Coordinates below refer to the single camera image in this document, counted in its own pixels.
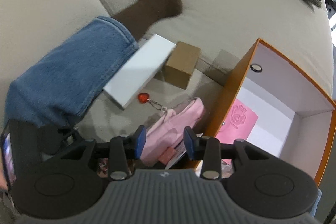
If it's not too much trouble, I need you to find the pink fabric pouch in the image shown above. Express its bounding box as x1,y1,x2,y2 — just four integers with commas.
141,97,205,167

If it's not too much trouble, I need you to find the red heart keychain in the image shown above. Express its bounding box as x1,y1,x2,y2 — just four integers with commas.
137,93,167,112

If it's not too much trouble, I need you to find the white box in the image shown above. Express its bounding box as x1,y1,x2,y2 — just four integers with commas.
103,34,175,109

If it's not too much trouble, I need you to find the small brown cardboard box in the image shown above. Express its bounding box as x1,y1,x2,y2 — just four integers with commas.
163,41,201,89

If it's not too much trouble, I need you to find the pink rose card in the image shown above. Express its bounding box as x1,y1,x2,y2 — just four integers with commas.
216,99,259,144

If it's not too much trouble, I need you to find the orange storage box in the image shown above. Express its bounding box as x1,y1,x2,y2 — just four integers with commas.
196,39,335,184

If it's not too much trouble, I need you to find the left blue jeans leg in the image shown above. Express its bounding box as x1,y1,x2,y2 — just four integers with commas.
5,16,142,127

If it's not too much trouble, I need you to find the beige fabric sofa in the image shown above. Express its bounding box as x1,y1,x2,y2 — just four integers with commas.
0,0,334,224

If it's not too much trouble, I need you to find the left brown sock foot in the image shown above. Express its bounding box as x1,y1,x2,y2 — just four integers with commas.
112,0,183,41

